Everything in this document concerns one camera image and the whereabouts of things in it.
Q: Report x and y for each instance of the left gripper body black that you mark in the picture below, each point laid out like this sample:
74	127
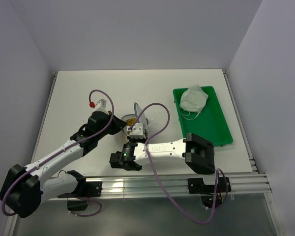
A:
114	128

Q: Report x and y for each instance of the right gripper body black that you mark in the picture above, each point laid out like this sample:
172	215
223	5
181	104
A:
143	140

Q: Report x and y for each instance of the yellow bra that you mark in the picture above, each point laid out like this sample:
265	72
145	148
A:
131	121

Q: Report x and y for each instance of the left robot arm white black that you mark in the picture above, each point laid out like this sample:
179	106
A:
26	188

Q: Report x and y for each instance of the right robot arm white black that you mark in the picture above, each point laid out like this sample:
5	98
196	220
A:
196	152

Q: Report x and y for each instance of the green plastic tray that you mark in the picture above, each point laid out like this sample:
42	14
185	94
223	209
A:
210	124

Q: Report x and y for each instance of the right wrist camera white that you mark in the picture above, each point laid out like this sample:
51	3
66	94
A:
138	131

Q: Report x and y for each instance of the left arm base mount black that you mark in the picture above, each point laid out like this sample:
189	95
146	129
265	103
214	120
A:
90	189

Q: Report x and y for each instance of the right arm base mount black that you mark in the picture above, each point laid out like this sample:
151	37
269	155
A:
197	186

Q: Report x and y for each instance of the aluminium rail frame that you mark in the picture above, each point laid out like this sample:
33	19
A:
145	187

